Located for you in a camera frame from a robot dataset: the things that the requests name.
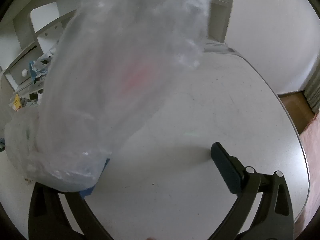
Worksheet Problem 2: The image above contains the pink blanket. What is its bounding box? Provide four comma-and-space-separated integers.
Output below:
297, 112, 320, 238

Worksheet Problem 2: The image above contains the clear plastic bag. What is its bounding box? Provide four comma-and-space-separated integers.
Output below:
4, 0, 213, 193

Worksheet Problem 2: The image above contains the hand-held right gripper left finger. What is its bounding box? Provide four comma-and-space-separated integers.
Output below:
28, 157, 112, 240

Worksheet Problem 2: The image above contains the white desk hutch shelf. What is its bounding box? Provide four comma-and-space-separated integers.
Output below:
0, 0, 236, 93

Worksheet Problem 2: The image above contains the yellow packet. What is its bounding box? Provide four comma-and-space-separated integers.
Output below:
12, 94, 22, 112

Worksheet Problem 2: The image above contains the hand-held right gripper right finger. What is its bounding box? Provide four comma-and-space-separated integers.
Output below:
209, 142, 294, 240

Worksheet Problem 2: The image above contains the white drawer with round knob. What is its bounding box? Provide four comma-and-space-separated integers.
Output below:
2, 46, 60, 90

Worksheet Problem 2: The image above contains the grey ribbed curtain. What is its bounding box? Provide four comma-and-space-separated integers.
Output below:
303, 55, 320, 113

